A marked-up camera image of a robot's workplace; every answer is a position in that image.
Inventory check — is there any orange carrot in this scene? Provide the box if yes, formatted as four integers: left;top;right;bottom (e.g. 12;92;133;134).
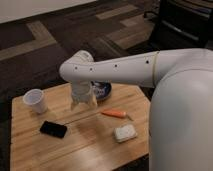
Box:
101;109;133;121

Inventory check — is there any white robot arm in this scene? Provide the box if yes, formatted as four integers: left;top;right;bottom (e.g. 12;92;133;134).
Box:
59;48;213;171

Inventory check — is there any white paper cup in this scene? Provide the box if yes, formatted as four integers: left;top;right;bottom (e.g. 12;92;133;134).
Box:
23;89;47;114

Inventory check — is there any black smartphone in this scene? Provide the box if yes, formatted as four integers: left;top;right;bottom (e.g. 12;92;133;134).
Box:
40;121;67;138

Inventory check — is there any white sponge block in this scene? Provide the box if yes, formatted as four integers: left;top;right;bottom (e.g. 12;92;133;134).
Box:
114;124;137;143

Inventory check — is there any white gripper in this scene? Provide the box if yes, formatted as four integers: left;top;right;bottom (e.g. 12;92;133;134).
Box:
71;82;98;110

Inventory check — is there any dark blue ceramic bowl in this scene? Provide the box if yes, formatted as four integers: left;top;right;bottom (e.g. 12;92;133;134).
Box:
92;82;112;101

